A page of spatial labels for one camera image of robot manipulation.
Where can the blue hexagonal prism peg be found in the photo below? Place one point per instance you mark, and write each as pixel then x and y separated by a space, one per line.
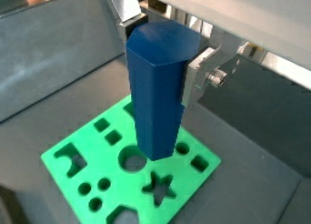
pixel 159 48

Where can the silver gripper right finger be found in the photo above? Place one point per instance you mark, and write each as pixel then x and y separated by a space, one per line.
pixel 203 69

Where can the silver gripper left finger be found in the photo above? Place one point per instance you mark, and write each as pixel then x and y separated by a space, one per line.
pixel 129 16

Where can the green shape sorting board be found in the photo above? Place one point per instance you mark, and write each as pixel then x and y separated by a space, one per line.
pixel 106 176

